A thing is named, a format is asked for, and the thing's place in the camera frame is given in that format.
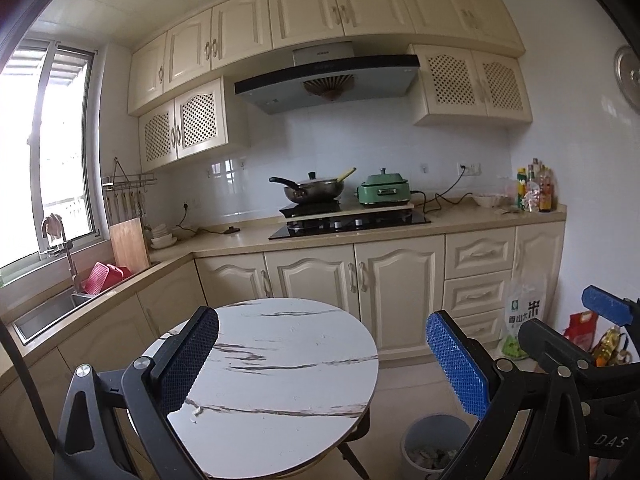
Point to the red plastic basket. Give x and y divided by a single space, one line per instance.
105 279

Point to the yellow cooking oil bottle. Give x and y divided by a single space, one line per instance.
610 342

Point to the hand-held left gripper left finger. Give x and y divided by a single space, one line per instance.
192 355

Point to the metal wall utensil rack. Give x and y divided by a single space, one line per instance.
130 185

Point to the light blue plastic bin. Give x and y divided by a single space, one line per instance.
415 435

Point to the cream upper wall cabinets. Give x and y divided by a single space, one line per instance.
310 10

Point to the wooden spatula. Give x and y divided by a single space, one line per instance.
346 174

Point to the red rice bag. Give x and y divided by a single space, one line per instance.
580 332

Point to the steel sink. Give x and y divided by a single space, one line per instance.
50 312

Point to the stack of white bowls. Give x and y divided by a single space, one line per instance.
162 237

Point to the wooden cutting board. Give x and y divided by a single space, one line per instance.
129 245

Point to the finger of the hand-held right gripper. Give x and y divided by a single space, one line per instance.
607 305
550 342

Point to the white wall socket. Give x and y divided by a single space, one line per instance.
468 166

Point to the round white marble table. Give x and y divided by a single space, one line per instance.
280 350

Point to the lattice-door wall cabinet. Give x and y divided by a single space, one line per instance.
470 85
192 122

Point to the black wok with lid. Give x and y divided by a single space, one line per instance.
315 189

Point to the cream base cabinets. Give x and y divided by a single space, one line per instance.
400 285

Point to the cream cabinet drawer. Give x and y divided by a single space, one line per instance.
477 294
477 327
480 255

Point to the black gas stove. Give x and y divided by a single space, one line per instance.
350 225

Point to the window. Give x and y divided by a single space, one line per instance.
50 150

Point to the group of condiment bottles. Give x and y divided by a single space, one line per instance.
537 190

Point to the round metal wall plate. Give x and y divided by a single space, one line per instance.
629 75

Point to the white crumpled tissue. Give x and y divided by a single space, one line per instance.
422 457

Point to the white and green rice bag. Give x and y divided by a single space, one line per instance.
520 320

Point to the white bowl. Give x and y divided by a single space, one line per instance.
486 200

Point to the green electric cooker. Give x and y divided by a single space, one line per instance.
385 190

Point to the metal faucet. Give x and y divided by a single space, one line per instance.
60 240

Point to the grey range hood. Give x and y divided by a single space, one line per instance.
325 80

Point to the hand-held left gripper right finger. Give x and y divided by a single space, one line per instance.
457 365

